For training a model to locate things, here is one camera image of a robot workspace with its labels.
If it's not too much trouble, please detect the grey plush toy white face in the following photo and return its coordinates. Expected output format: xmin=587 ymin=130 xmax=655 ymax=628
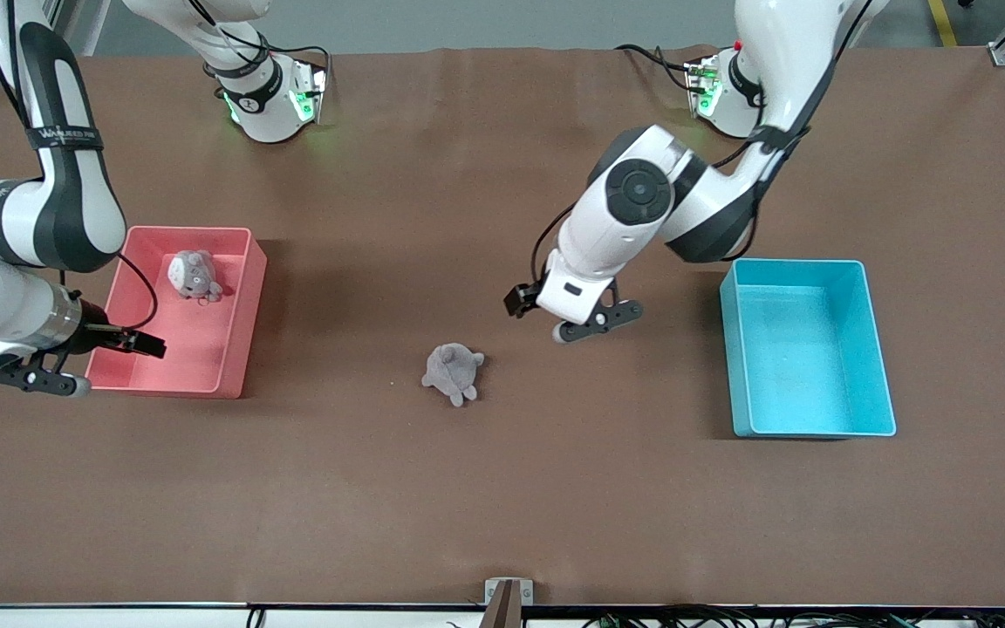
xmin=168 ymin=250 xmax=225 ymax=304

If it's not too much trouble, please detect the plain grey plush toy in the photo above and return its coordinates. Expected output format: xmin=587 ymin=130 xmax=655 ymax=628
xmin=421 ymin=344 xmax=485 ymax=407

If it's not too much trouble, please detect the pink plastic box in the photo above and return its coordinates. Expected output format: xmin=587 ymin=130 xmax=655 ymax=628
xmin=84 ymin=226 xmax=268 ymax=399

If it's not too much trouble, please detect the blue plastic box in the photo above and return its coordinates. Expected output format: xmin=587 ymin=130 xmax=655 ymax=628
xmin=720 ymin=258 xmax=897 ymax=438

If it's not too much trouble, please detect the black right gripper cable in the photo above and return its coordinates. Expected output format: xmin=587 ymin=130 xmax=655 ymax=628
xmin=116 ymin=251 xmax=159 ymax=332

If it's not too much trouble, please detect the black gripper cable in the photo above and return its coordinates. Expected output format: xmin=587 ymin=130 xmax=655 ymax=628
xmin=116 ymin=251 xmax=159 ymax=332
xmin=530 ymin=0 xmax=872 ymax=289

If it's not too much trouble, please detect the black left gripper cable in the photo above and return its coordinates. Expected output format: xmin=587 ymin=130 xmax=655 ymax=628
xmin=530 ymin=0 xmax=872 ymax=289

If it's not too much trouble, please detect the black arm base cable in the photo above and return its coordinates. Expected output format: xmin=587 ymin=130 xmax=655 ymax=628
xmin=263 ymin=42 xmax=332 ymax=71
xmin=614 ymin=44 xmax=697 ymax=93

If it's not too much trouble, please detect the small metal table bracket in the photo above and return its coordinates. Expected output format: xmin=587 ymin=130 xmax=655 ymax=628
xmin=484 ymin=577 xmax=535 ymax=606

